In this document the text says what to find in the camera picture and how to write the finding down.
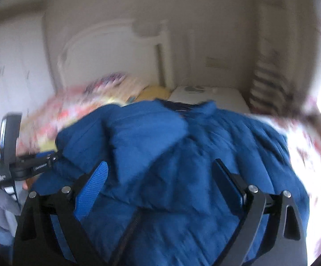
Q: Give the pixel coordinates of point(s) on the striped printed curtain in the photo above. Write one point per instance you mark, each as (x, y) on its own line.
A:
(271, 83)

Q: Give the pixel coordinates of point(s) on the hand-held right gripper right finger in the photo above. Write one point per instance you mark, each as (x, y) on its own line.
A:
(228, 181)

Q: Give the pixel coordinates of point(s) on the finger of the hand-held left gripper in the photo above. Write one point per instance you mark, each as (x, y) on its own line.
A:
(53, 160)

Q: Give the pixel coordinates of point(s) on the white bed headboard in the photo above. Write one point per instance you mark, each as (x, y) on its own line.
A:
(107, 55)

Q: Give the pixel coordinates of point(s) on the blue padded jacket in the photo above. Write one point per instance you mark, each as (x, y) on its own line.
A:
(163, 144)

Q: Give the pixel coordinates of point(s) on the floral bed blanket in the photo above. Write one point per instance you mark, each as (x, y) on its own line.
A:
(66, 108)

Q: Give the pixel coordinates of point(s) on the white nightstand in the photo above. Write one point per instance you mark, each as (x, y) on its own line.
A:
(227, 99)

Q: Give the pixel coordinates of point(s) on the embroidered patterned pillow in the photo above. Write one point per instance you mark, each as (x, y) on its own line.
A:
(105, 83)

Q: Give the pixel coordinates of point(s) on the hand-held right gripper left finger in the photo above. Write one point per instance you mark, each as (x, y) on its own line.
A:
(94, 191)

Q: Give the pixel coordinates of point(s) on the yellow pillow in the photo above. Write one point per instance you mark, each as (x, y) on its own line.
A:
(152, 92)

